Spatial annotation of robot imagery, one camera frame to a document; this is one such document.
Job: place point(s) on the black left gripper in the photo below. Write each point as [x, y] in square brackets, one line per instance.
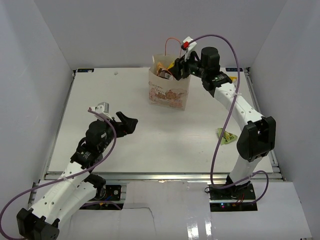
[126, 126]

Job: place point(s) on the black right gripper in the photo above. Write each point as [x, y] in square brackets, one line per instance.
[181, 64]

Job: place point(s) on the large brown paper snack bag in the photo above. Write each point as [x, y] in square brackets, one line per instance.
[159, 68]

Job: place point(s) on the green triangular snack packet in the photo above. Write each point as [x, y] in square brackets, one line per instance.
[227, 137]

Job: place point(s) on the brown chocolate bar wrapper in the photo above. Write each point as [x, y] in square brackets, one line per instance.
[165, 74]

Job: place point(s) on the yellow snack packet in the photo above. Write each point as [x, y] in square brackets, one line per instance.
[234, 79]

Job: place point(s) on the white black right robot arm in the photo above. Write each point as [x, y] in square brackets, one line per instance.
[258, 133]

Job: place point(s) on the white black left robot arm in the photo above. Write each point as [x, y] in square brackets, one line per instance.
[77, 184]

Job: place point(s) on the cream bear paper bag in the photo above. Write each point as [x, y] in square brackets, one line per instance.
[169, 93]

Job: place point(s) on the blue logo sticker right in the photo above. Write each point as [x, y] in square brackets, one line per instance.
[233, 69]

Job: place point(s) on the blue logo sticker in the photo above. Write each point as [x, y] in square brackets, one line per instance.
[85, 70]
[233, 69]

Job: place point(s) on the blue logo sticker left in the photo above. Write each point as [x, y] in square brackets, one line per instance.
[85, 70]

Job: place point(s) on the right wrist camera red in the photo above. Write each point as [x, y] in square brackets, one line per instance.
[188, 46]

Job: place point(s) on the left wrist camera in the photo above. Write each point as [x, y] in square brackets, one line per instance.
[101, 111]

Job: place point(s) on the aluminium frame rail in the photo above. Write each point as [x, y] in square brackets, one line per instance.
[218, 178]

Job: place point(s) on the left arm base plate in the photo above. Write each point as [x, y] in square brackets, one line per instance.
[111, 193]

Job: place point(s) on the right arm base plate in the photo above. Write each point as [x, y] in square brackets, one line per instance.
[243, 192]

